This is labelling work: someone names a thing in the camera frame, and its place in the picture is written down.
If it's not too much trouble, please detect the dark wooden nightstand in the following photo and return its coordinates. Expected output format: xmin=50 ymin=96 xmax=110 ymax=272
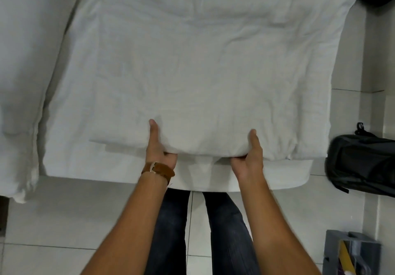
xmin=0 ymin=196 xmax=9 ymax=235

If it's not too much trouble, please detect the black wristwatch brown strap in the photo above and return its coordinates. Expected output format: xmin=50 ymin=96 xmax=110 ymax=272
xmin=141 ymin=161 xmax=176 ymax=186

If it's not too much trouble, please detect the white sheeted bed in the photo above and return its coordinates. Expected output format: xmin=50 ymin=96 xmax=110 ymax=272
xmin=37 ymin=0 xmax=335 ymax=193

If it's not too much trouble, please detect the white duvet blanket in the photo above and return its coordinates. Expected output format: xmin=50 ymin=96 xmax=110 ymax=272
xmin=88 ymin=0 xmax=364 ymax=163

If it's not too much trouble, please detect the person's left leg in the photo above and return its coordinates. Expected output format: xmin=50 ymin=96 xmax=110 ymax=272
xmin=145 ymin=188 xmax=191 ymax=275

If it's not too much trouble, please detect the yellow paper folder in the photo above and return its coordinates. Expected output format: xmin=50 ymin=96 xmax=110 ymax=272
xmin=339 ymin=240 xmax=353 ymax=273

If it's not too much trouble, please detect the person's left forearm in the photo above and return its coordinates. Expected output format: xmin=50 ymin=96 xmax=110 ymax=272
xmin=81 ymin=172 xmax=173 ymax=275

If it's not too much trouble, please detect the person's right hand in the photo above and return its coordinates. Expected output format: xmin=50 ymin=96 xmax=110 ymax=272
xmin=230 ymin=129 xmax=265 ymax=185

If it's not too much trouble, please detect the person's left hand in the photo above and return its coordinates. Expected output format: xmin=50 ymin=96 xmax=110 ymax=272
xmin=145 ymin=119 xmax=179 ymax=171

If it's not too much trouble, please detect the person's right forearm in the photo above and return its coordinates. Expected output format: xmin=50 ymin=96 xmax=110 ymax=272
xmin=239 ymin=177 xmax=321 ymax=275

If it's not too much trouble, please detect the white pillow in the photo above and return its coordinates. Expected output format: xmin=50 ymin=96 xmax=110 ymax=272
xmin=0 ymin=0 xmax=79 ymax=204

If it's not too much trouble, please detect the person's right leg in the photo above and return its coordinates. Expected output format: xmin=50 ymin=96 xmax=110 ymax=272
xmin=202 ymin=191 xmax=260 ymax=275

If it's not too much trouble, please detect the dark grey backpack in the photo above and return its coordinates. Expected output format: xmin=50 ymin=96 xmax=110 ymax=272
xmin=326 ymin=123 xmax=395 ymax=198

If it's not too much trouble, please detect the grey storage box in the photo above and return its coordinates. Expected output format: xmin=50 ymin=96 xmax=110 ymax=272
xmin=323 ymin=229 xmax=382 ymax=275

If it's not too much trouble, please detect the person's leg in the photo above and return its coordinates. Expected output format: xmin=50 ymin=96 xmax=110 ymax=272
xmin=145 ymin=188 xmax=191 ymax=275
xmin=202 ymin=191 xmax=260 ymax=275

